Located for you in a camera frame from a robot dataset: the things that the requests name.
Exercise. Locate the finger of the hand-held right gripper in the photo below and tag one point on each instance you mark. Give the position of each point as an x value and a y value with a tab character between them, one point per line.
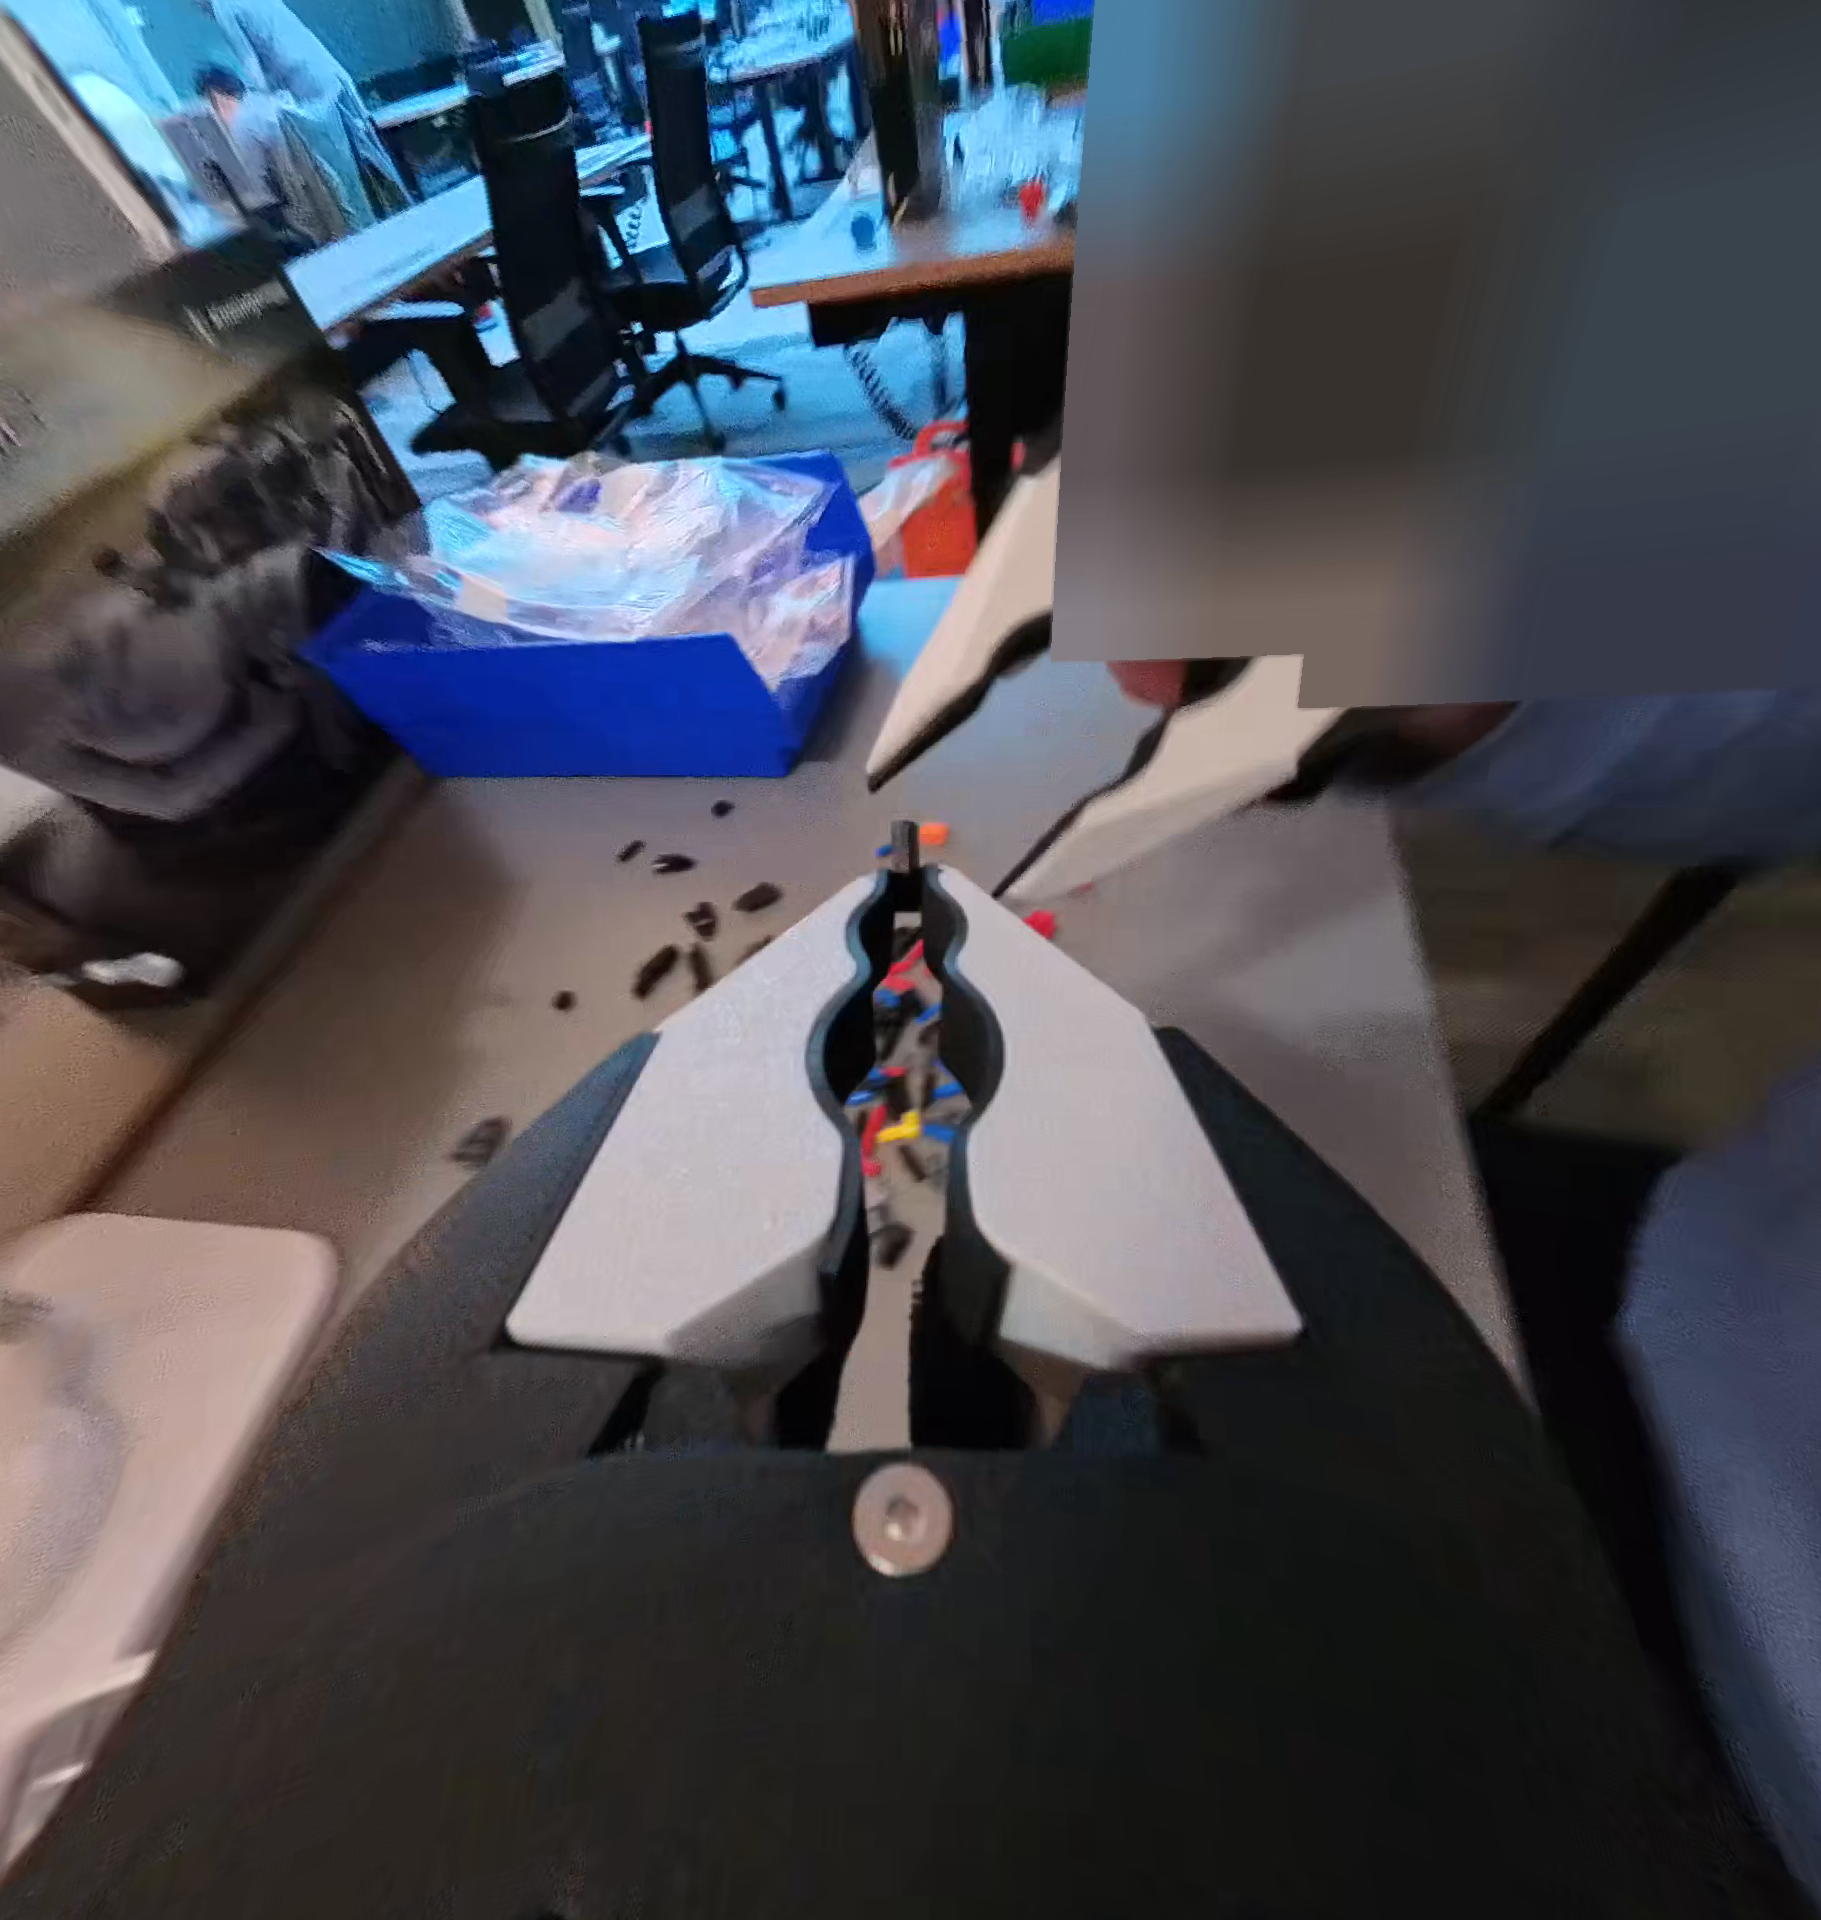
985	599
1223	749

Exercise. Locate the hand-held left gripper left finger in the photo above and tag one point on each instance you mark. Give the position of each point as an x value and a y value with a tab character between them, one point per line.
671	1199

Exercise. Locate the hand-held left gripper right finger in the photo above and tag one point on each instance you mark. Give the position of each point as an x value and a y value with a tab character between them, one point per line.
1135	1199

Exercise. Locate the black thin lego piece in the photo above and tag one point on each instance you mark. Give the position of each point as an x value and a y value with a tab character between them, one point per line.
905	862

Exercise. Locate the pile of small lego pieces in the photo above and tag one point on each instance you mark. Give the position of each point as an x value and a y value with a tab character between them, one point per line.
656	973

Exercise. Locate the person's right hand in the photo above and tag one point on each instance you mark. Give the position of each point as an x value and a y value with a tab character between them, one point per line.
1153	683

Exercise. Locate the orange plastic bag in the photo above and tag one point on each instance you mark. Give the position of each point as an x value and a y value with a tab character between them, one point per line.
938	508

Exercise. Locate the black metal table leg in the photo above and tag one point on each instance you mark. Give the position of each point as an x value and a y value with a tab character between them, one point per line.
1600	988

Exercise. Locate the wooden desk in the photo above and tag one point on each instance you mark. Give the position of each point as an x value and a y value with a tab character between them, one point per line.
923	266

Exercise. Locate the heap of clear plastic bags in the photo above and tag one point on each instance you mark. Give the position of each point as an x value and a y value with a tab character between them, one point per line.
597	540

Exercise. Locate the blue plastic bin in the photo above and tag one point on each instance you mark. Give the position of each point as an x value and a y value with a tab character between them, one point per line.
548	719

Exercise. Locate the clear glassware cluster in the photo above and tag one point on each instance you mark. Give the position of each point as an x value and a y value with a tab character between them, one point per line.
1013	142

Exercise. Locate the black office chair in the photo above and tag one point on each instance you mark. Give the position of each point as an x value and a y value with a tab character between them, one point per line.
548	269
691	225

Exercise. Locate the dark tall object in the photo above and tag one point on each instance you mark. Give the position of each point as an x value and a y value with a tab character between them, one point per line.
899	106

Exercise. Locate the white rounded board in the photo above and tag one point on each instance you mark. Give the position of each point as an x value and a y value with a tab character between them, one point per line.
173	1351

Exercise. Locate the white desk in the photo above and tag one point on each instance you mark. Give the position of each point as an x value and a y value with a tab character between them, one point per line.
401	248

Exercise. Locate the person's blue trousers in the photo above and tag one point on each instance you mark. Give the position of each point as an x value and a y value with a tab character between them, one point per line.
1765	1499

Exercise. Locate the dark printed cardboard box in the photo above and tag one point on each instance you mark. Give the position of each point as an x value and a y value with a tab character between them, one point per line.
173	599

